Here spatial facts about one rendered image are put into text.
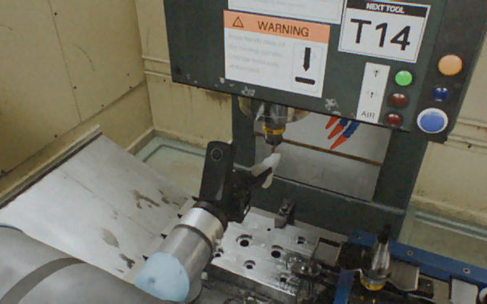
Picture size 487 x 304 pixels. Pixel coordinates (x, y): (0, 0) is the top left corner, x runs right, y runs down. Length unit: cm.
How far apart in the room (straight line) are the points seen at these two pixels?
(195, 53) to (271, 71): 13
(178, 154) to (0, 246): 194
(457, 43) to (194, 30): 36
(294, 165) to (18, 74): 103
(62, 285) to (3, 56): 135
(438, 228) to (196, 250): 151
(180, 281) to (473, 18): 49
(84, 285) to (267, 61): 42
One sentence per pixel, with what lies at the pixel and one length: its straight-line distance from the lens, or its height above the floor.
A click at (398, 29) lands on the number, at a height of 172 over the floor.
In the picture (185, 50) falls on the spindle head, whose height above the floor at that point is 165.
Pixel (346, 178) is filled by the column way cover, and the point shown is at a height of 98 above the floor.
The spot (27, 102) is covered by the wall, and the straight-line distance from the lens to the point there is 170.
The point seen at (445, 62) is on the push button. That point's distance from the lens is 56.
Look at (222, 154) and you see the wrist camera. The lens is 67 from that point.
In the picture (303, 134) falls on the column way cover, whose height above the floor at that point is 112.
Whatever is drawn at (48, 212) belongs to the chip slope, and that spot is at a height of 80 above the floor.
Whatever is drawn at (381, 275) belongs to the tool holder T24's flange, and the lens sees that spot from 89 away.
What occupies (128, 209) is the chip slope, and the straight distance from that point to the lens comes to 178.
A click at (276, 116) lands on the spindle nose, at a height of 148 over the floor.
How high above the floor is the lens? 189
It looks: 36 degrees down
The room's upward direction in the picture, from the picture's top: straight up
